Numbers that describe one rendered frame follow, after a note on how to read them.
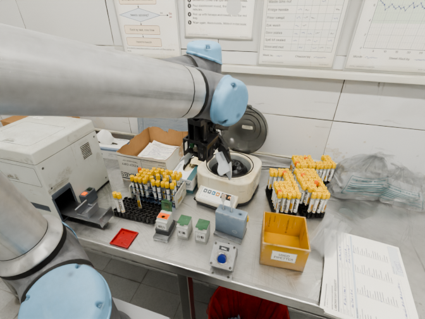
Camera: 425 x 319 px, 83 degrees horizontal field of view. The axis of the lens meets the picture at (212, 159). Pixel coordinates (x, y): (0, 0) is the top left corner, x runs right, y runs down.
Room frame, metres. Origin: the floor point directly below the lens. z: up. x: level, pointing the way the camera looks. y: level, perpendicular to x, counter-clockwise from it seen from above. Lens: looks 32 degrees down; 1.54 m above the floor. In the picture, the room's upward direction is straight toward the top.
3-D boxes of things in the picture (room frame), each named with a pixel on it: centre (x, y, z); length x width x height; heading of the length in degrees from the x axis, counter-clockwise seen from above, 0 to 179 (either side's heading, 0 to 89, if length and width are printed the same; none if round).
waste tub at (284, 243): (0.51, -0.22, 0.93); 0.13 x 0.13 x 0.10; 78
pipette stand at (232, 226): (0.58, -0.06, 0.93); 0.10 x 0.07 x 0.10; 65
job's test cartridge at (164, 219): (0.59, 0.16, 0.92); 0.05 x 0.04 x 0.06; 164
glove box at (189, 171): (0.92, 0.09, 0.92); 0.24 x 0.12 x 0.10; 163
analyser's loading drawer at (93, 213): (0.65, 0.47, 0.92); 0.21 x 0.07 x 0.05; 73
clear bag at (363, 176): (0.83, -0.62, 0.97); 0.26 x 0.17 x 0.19; 87
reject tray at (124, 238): (0.55, 0.30, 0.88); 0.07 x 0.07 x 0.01; 73
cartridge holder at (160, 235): (0.59, 0.16, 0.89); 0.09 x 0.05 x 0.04; 164
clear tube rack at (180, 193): (0.77, 0.22, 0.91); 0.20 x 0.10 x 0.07; 73
